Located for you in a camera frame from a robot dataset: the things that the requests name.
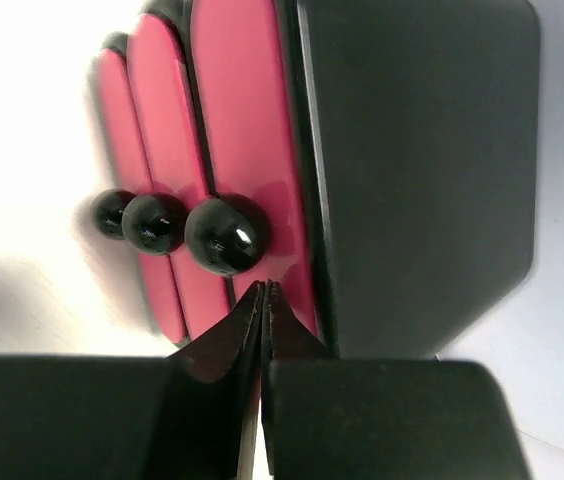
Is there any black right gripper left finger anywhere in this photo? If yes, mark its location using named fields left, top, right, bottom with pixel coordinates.
left=0, top=282, right=265, bottom=479

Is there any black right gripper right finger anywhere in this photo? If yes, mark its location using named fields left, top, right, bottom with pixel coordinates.
left=261, top=281, right=531, bottom=479

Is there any pink drawer with black knob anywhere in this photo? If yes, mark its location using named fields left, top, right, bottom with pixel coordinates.
left=190, top=1, right=317, bottom=332

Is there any pink bottom drawer black knob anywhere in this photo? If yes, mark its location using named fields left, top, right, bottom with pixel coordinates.
left=94, top=48, right=187, bottom=344

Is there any black drawer cabinet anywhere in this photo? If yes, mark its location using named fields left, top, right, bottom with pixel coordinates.
left=106, top=0, right=543, bottom=359

